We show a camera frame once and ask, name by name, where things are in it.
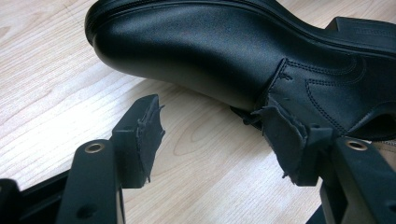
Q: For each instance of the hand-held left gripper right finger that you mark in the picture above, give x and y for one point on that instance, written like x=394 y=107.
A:
x=299 y=146

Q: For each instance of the black leather shoe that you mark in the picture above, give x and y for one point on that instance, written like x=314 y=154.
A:
x=218 y=53

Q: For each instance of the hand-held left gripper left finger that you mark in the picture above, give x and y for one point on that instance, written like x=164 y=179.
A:
x=130 y=146

